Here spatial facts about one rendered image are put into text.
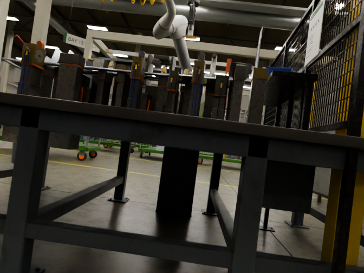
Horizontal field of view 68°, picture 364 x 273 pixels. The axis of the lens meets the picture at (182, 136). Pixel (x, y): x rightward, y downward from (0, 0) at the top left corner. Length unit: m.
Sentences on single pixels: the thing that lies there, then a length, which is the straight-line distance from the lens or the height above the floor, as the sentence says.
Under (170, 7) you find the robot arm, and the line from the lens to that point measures 2.06.
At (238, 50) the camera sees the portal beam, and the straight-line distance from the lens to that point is 8.09.
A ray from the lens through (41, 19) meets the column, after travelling 9.75.
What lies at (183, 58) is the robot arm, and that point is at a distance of 2.41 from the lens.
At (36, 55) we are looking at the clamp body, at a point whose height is 1.00.
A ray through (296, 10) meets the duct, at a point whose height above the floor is 5.16.
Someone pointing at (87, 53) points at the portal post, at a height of 2.80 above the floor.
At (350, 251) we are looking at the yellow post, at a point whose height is 0.27.
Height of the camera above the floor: 0.60
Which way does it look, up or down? 1 degrees up
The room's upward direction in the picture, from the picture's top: 7 degrees clockwise
